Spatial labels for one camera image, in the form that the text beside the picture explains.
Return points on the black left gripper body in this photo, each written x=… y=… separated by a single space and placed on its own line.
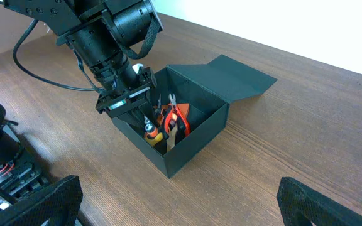
x=117 y=103

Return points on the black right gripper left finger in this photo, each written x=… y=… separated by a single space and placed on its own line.
x=55 y=204

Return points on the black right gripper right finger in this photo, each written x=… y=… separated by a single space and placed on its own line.
x=301 y=205

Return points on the orange socket bit rail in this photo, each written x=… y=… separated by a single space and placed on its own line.
x=150 y=128

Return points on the orange black needle-nose pliers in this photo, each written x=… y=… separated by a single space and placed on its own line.
x=160 y=111

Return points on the yellow black ratchet screwdriver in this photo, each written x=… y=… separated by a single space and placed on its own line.
x=153 y=141

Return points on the orange scraper with tan handle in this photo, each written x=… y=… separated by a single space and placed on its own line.
x=175 y=127

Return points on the small red cutting pliers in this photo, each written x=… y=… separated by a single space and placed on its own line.
x=174 y=113

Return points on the black box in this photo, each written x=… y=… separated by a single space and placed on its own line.
x=209 y=89

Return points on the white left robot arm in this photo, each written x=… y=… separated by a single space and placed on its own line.
x=104 y=35

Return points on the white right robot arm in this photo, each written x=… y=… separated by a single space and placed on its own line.
x=10 y=149

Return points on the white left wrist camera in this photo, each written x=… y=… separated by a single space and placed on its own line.
x=138 y=68

